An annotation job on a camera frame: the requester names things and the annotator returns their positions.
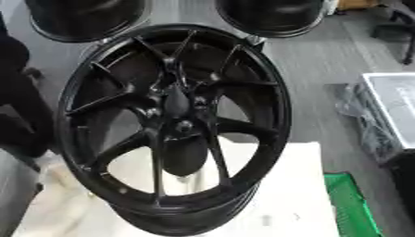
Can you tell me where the black spoked wheel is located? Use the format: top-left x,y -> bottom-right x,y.
55,23 -> 294,237

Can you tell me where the black round wheel rim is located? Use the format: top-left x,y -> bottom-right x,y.
22,0 -> 153,44
214,0 -> 331,39

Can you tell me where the green plastic crate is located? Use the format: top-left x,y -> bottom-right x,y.
322,171 -> 384,237

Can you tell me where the grey lidded storage box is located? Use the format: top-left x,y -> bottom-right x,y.
333,72 -> 415,165

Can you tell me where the tan cardboard box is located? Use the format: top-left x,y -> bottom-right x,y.
335,0 -> 382,11

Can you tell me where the black chair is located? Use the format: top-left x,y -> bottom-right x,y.
370,0 -> 415,66

